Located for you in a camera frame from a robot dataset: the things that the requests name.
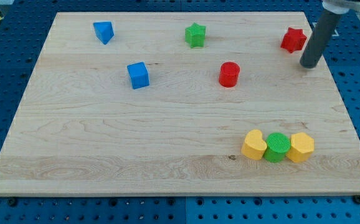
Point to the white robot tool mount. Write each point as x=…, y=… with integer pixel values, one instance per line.
x=341, y=6

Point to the light wooden board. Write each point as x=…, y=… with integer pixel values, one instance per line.
x=81, y=130

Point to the green cylinder block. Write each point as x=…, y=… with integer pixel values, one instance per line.
x=278, y=145

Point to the yellow heart block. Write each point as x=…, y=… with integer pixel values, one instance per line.
x=254, y=146

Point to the blue cube block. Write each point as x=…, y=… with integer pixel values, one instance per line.
x=138, y=74

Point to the green star block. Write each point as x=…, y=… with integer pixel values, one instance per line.
x=195, y=35

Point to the blue triangular prism block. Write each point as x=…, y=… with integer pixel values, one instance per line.
x=104, y=31

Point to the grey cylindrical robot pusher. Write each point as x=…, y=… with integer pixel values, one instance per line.
x=319, y=38

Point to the red star block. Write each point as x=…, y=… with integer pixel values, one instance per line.
x=293, y=40

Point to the red cylinder block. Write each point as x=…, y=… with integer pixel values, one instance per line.
x=229, y=74

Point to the yellow hexagon block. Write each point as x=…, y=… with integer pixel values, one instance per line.
x=302, y=147

